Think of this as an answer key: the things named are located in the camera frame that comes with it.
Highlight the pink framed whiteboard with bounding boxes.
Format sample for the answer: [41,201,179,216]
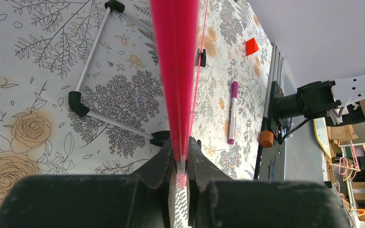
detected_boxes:
[68,0,210,190]

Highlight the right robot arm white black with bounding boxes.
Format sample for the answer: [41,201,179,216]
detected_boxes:
[268,75,365,121]

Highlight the pink capped marker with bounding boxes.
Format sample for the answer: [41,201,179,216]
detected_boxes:
[228,81,239,145]

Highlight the small red cone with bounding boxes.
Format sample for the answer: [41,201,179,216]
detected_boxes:
[245,38,259,56]

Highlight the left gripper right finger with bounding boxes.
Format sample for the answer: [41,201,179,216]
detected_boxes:
[187,138,350,228]

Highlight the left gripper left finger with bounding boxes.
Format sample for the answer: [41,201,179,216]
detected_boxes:
[0,140,173,228]

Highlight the cardboard boxes on shelf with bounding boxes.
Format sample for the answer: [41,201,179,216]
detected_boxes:
[326,125,365,207]

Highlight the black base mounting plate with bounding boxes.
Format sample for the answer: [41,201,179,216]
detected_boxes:
[254,81,286,181]

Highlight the floral patterned table mat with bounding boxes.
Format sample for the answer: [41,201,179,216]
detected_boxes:
[0,0,271,204]

